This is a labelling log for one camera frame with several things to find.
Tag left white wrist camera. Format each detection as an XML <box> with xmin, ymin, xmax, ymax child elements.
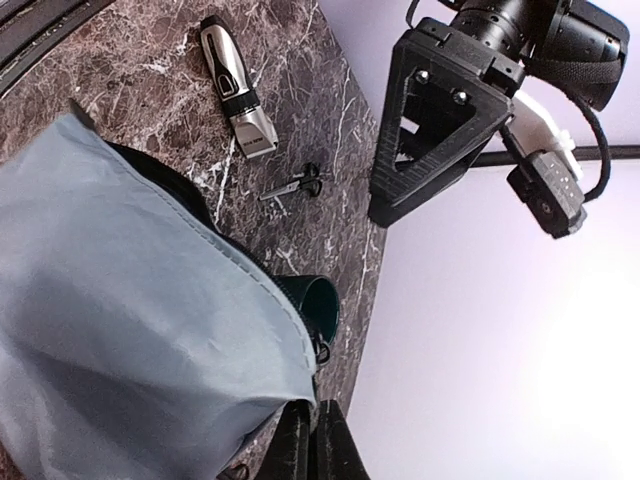
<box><xmin>500</xmin><ymin>91</ymin><xmax>587</xmax><ymax>239</ymax></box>

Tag silver hair clipper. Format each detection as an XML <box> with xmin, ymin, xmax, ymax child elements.
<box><xmin>200</xmin><ymin>15</ymin><xmax>279</xmax><ymax>159</ymax></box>

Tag grey zipper pouch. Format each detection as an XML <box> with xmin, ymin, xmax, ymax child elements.
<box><xmin>1</xmin><ymin>114</ymin><xmax>317</xmax><ymax>479</ymax></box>

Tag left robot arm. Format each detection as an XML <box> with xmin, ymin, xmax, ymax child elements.
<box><xmin>368</xmin><ymin>1</ymin><xmax>630</xmax><ymax>238</ymax></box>

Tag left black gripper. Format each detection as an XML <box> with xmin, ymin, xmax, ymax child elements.
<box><xmin>368</xmin><ymin>17</ymin><xmax>514</xmax><ymax>228</ymax></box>

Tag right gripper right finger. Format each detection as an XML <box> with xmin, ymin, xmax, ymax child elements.
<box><xmin>315</xmin><ymin>400</ymin><xmax>370</xmax><ymax>480</ymax></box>

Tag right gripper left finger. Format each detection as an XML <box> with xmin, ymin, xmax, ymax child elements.
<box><xmin>262</xmin><ymin>402</ymin><xmax>311</xmax><ymax>480</ymax></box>

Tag dark green mug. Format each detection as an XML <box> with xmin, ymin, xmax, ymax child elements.
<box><xmin>278</xmin><ymin>275</ymin><xmax>340</xmax><ymax>344</ymax></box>

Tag small black scissors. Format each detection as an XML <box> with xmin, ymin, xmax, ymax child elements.
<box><xmin>259</xmin><ymin>163</ymin><xmax>323</xmax><ymax>201</ymax></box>

